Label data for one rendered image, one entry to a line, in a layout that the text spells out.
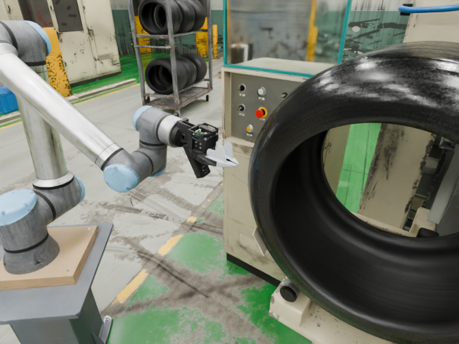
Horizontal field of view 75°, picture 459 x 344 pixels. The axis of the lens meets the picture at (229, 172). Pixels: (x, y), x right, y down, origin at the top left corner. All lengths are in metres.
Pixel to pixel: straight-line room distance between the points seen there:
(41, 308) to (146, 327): 0.71
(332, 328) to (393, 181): 0.43
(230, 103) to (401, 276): 1.08
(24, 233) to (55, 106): 0.53
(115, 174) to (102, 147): 0.09
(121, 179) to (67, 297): 0.58
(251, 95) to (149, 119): 0.68
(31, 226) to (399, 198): 1.24
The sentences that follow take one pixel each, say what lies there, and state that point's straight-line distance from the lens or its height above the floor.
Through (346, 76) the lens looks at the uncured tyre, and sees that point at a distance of 0.52.
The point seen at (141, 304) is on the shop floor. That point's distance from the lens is 1.97.
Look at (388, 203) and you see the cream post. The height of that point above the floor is 1.02.
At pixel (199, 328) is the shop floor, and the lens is 1.82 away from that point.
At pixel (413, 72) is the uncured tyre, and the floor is 1.45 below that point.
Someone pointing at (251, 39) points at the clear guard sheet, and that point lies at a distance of 1.42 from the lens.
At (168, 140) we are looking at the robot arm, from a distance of 0.88.
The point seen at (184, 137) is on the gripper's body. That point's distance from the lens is 0.90.
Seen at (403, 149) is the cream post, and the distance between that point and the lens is 0.91.
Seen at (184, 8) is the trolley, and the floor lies 1.49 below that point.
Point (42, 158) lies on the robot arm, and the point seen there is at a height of 1.02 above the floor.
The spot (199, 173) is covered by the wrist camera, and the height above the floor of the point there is 1.09.
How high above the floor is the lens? 1.53
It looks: 29 degrees down
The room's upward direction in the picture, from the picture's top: straight up
